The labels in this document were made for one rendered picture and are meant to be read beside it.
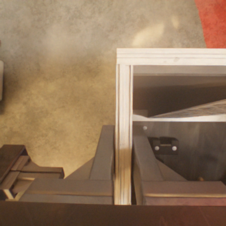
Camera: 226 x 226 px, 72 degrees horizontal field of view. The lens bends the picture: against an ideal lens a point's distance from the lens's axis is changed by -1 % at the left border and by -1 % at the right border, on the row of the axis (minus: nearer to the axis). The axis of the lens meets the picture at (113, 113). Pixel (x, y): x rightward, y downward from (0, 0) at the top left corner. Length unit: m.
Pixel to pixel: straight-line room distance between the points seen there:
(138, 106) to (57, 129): 0.59
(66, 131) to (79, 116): 0.14
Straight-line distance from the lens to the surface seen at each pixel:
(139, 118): 0.90
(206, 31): 1.27
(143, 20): 1.18
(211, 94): 0.33
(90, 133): 1.11
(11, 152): 0.41
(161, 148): 0.90
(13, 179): 0.36
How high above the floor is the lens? 1.06
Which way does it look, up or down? 84 degrees down
